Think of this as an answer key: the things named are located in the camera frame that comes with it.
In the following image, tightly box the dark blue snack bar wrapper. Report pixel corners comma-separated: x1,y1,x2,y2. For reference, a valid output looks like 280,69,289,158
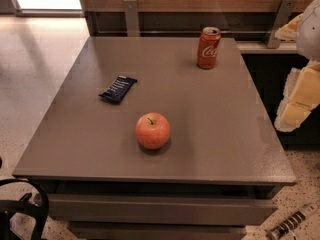
100,75,137,104

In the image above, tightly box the red coke can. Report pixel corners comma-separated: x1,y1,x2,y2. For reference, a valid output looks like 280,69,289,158
197,27,221,69

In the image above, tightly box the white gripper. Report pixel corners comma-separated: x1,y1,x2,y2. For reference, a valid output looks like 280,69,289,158
274,0,320,132

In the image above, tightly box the grey drawer cabinet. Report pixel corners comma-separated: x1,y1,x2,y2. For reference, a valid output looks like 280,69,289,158
14,37,296,240

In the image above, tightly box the striped robot base part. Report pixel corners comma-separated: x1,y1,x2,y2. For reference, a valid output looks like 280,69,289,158
266,203,318,240

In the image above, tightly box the grey metal bracket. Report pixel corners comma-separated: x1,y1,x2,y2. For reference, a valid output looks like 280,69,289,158
265,0,297,49
123,0,140,37

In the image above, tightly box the right grey metal bracket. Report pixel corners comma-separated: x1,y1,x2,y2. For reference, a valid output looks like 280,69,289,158
265,0,297,49

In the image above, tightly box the left grey metal bracket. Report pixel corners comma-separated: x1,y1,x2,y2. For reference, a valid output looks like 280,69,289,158
123,0,140,37

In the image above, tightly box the red apple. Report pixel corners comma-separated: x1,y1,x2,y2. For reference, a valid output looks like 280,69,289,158
135,112,171,150

